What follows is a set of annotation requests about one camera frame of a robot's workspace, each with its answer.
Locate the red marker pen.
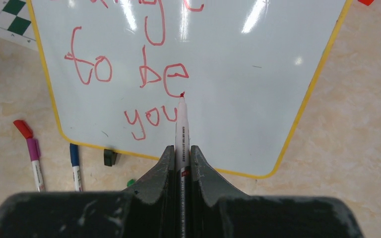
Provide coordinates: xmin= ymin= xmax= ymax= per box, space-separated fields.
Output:
xmin=175 ymin=93 xmax=191 ymax=238

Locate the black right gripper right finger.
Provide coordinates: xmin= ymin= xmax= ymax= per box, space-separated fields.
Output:
xmin=190 ymin=146 xmax=363 ymax=238

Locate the green white chess mat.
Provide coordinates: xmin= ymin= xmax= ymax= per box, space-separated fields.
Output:
xmin=0 ymin=0 xmax=38 ymax=51

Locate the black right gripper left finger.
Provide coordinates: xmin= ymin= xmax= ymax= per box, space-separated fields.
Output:
xmin=0 ymin=146 xmax=175 ymax=238

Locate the green capped marker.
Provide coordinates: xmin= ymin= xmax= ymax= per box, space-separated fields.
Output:
xmin=127 ymin=179 xmax=136 ymax=187

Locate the red marker cap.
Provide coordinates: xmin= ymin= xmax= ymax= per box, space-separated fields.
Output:
xmin=13 ymin=119 xmax=34 ymax=139

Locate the purple capped marker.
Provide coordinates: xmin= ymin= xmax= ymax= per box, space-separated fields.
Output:
xmin=26 ymin=138 xmax=46 ymax=192

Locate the blue capped marker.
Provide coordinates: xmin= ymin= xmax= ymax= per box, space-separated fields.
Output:
xmin=69 ymin=143 xmax=82 ymax=191

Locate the yellow framed whiteboard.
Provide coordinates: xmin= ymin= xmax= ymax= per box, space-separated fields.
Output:
xmin=27 ymin=0 xmax=351 ymax=178

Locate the orange block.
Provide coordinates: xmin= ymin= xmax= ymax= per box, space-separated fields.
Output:
xmin=358 ymin=0 xmax=374 ymax=6

